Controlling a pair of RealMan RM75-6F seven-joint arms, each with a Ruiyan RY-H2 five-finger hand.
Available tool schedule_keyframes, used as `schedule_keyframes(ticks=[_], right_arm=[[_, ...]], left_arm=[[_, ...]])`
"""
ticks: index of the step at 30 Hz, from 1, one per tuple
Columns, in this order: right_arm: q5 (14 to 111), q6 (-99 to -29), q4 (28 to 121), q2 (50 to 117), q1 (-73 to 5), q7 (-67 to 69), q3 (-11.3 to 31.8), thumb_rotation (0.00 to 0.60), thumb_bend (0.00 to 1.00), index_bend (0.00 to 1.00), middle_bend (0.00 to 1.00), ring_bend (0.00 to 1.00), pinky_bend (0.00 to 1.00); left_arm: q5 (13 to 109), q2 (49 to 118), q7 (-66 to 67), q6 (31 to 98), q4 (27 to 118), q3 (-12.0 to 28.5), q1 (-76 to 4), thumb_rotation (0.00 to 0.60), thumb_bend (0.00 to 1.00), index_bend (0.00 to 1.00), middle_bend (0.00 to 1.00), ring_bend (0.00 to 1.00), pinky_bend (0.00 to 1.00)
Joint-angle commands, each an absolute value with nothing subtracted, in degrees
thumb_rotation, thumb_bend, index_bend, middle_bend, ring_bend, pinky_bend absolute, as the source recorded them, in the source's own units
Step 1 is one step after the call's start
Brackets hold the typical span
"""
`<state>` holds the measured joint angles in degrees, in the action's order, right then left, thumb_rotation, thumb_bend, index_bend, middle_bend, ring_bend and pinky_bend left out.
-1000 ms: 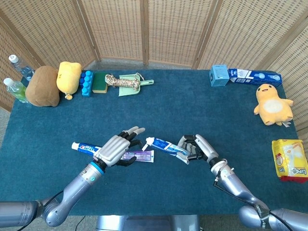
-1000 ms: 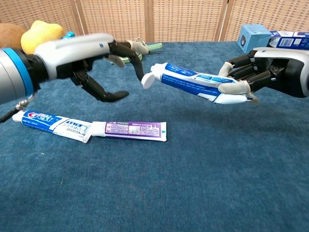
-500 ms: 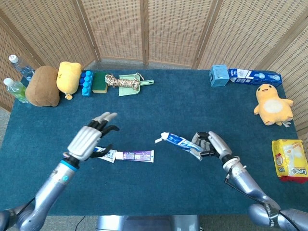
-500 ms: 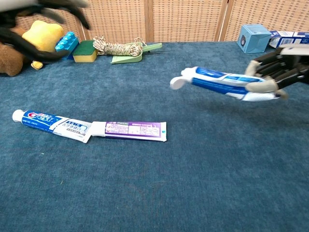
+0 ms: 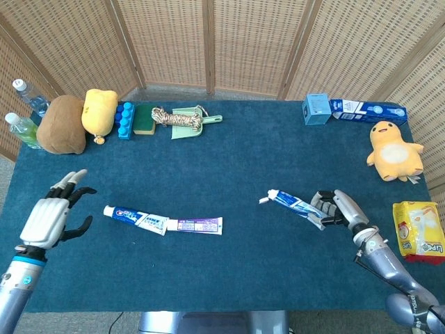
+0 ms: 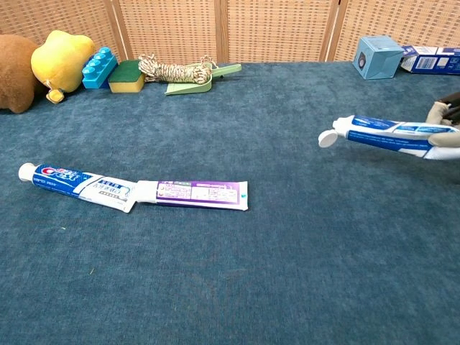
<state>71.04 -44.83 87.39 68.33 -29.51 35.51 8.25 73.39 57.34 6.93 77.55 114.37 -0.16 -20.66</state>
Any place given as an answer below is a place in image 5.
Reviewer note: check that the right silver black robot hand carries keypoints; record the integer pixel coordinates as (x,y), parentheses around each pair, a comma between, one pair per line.
(347,207)

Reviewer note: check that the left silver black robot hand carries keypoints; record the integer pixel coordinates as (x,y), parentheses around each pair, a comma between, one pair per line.
(43,222)

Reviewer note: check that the blue white toothpaste tube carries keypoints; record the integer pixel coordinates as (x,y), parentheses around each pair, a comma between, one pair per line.
(292,202)

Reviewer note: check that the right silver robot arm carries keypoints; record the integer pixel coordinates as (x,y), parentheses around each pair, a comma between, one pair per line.
(389,264)

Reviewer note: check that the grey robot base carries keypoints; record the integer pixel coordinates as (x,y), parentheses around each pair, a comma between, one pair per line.
(208,323)

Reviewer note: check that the blue Crest toothpaste tube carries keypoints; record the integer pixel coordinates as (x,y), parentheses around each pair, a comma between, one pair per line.
(135,217)

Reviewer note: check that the dark blue toothpaste carton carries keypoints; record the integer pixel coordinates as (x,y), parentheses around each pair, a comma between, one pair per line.
(375,112)

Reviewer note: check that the purple white toothpaste tube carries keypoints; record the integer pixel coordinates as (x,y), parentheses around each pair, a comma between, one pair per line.
(198,226)

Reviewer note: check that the orange yellow chick plush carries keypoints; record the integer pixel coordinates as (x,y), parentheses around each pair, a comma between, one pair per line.
(394,153)

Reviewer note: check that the yellow snack bag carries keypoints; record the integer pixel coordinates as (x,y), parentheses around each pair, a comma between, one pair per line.
(419,233)

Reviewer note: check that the green liquid bottle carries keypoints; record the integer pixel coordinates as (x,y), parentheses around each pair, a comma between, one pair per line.
(24,132)

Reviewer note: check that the brown plush toy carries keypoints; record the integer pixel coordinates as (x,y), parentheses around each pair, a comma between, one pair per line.
(62,127)

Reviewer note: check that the light blue cube box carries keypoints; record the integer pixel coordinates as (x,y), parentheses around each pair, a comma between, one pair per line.
(315,109)

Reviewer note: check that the clear water bottle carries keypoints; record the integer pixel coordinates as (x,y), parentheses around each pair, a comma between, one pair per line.
(31,99)

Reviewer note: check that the yellow plush toy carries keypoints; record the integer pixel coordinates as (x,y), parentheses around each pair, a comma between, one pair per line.
(99,111)

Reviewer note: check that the blue plastic building brick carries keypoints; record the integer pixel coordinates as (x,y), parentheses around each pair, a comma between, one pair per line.
(126,120)

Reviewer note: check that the teal table cloth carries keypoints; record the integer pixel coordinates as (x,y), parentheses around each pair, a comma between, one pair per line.
(215,167)

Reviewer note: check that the green yellow sponge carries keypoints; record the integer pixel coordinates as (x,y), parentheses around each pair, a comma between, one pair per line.
(143,118)

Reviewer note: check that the light green dustpan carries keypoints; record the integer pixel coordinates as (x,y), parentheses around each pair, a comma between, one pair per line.
(187,132)

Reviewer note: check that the wicker folding screen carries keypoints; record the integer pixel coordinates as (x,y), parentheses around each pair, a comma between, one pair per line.
(174,41)

